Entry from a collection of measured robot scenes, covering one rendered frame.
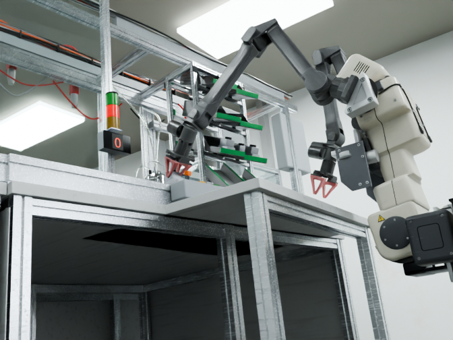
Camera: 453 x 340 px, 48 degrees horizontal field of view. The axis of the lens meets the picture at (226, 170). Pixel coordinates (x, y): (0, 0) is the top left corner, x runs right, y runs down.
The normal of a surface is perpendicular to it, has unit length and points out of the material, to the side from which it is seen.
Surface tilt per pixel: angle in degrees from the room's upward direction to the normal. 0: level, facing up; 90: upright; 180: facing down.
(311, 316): 90
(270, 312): 90
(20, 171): 90
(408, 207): 90
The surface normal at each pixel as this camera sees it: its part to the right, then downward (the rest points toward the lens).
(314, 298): -0.68, -0.17
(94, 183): 0.73, -0.29
